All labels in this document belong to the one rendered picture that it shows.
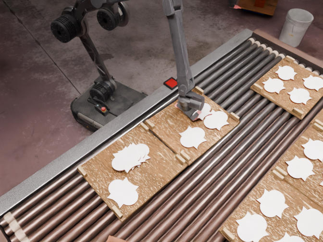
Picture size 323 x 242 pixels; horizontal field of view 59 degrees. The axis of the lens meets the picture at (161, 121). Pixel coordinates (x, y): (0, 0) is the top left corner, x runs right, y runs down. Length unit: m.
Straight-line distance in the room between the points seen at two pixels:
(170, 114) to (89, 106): 1.17
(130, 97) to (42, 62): 1.32
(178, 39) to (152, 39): 2.40
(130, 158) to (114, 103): 1.24
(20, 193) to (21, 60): 2.39
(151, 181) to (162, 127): 0.32
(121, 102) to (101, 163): 1.21
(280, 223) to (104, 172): 0.82
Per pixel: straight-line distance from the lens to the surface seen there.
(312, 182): 1.56
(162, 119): 1.57
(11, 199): 1.50
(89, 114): 2.55
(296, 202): 1.48
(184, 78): 1.34
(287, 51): 2.21
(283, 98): 1.85
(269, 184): 1.47
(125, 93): 2.67
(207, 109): 1.62
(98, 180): 1.39
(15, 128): 2.99
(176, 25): 1.31
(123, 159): 1.40
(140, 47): 3.59
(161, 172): 1.39
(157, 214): 1.32
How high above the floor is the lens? 2.16
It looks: 52 degrees down
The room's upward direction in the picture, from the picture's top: 3 degrees clockwise
